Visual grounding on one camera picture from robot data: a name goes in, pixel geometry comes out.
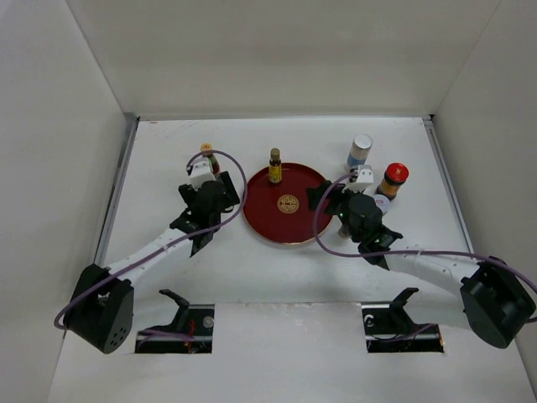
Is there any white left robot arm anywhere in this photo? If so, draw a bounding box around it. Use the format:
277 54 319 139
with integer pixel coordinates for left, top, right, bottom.
55 171 242 354

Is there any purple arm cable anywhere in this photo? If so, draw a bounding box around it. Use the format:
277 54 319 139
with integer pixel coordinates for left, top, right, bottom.
313 174 537 297
53 149 248 330

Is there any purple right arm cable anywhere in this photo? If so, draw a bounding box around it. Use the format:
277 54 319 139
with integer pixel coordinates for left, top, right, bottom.
313 174 537 297

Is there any small black label spice bottle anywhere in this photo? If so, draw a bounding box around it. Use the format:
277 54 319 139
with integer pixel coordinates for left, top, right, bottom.
338 225 351 239

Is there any white lid small jar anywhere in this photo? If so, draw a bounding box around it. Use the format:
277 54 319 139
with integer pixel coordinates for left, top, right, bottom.
373 194 391 215

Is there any red cap sauce jar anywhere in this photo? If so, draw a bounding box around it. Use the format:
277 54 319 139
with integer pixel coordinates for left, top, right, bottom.
376 162 409 201

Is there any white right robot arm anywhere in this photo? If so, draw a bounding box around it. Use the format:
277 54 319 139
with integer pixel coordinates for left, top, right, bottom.
306 181 536 348

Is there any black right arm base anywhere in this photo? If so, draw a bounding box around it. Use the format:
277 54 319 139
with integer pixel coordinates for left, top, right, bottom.
361 287 444 353

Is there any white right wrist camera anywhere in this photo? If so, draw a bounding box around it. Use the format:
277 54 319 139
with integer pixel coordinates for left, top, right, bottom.
347 165 374 193

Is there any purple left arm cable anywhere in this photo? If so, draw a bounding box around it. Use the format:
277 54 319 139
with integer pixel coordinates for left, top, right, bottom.
53 149 248 330

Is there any blue label granule bottle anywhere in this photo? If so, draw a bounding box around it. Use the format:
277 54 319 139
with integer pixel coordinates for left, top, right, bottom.
346 134 373 171

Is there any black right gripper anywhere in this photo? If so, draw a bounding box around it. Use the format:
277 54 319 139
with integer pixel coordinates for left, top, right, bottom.
306 181 365 243

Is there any red round tray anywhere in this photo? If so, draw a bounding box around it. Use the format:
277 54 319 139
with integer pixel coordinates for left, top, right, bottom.
242 162 325 244

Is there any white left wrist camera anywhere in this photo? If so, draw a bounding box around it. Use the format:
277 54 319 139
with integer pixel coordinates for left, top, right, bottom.
186 158 215 191

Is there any small yellow label bottle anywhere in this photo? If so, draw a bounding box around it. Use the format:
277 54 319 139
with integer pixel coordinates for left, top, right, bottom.
268 148 282 185

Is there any green label sauce bottle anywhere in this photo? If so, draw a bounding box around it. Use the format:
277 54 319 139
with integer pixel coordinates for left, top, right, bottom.
201 143 221 175

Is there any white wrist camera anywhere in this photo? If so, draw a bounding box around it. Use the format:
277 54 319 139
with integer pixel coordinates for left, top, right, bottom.
347 165 374 193
186 158 215 191

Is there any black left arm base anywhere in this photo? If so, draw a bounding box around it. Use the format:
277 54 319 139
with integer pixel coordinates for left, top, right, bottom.
134 289 216 354

